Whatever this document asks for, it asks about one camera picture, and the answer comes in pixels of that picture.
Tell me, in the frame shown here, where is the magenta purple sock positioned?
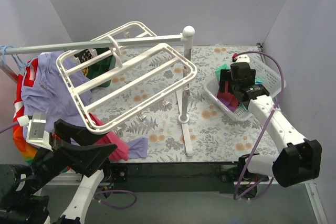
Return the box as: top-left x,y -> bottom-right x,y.
217,92 -> 237,102
219,98 -> 239,112

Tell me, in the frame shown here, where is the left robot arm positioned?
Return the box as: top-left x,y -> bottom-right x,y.
1,120 -> 117,223

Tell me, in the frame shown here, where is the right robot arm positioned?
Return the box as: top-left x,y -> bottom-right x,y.
219,62 -> 322,187

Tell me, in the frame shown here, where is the white sock drying hanger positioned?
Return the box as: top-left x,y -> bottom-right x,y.
55,20 -> 198,135

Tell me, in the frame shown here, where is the white plastic basket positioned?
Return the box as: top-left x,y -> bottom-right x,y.
204,55 -> 281,121

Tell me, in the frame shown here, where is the red rainbow garment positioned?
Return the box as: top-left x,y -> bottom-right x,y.
13,58 -> 38,164

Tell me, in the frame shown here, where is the pink sock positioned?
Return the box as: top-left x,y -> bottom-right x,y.
89,113 -> 130,162

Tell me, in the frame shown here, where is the grey clothes rack stand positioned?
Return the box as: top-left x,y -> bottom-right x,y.
0,26 -> 196,158

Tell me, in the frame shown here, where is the lavender shirt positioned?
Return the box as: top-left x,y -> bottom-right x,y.
21,51 -> 148,159

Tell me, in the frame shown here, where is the floral table mat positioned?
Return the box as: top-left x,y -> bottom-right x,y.
92,45 -> 262,162

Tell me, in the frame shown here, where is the dark green sock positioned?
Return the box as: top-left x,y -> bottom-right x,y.
87,55 -> 116,79

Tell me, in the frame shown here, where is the yellow orange sock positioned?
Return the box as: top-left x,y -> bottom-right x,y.
74,49 -> 98,77

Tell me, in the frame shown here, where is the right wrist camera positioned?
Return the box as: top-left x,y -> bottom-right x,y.
232,54 -> 250,63

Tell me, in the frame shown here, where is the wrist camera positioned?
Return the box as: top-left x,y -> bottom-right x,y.
232,54 -> 250,63
17,113 -> 52,151

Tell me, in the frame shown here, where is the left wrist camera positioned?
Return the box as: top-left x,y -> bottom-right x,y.
17,113 -> 52,151

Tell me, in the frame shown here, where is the blue wire hanger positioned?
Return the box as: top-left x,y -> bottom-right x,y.
1,45 -> 27,73

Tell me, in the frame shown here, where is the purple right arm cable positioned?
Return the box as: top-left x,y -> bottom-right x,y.
233,50 -> 286,200

